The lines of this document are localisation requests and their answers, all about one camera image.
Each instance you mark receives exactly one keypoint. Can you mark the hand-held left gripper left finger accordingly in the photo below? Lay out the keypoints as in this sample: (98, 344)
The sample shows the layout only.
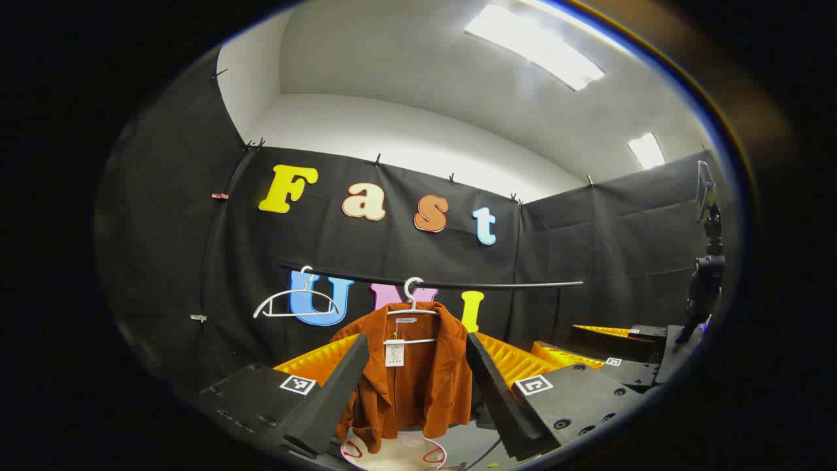
(337, 392)

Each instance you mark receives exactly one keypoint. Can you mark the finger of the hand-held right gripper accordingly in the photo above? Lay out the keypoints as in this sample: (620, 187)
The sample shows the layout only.
(631, 375)
(608, 343)

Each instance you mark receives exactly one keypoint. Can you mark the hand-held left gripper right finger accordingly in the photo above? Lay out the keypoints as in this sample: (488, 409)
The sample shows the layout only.
(500, 399)

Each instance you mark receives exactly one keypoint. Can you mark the white laundry hamper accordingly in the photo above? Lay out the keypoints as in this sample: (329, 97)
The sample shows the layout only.
(399, 456)

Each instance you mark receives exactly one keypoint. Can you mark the white plastic hanger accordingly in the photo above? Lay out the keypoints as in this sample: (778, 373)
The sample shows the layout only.
(301, 315)
(413, 304)

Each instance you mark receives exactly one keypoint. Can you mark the small ceiling light panel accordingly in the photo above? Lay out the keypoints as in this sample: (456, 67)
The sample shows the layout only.
(646, 150)

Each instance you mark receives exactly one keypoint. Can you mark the black backdrop cloth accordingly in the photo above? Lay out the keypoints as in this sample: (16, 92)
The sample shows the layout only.
(196, 229)

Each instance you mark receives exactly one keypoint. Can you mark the large ceiling light panel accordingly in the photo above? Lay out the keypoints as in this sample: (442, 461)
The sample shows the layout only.
(536, 46)

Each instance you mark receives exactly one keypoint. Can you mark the black clothes rail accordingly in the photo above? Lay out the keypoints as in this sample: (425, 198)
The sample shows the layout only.
(497, 285)

